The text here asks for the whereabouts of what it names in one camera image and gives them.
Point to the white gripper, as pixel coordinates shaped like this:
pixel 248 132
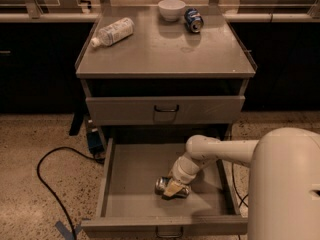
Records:
pixel 180 174

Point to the silver blue redbull can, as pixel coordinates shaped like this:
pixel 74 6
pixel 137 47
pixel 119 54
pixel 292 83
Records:
pixel 162 182

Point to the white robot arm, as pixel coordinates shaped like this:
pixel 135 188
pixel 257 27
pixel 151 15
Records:
pixel 284 179

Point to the open grey middle drawer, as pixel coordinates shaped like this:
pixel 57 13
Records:
pixel 128 205

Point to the closed grey top drawer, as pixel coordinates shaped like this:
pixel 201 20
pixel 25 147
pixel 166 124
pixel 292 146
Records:
pixel 179 110

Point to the grey drawer cabinet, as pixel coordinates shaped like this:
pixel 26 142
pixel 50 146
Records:
pixel 165 59

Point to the blue pepsi can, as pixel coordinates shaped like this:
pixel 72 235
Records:
pixel 194 20

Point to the blue power adapter box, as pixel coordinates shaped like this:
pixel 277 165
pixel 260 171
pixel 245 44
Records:
pixel 95 145

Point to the blue tape cross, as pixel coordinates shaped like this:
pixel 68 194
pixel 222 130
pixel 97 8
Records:
pixel 65 232

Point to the clear plastic water bottle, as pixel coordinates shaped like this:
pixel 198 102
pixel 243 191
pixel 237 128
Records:
pixel 113 33

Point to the white bowl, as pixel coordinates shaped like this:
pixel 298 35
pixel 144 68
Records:
pixel 171 10

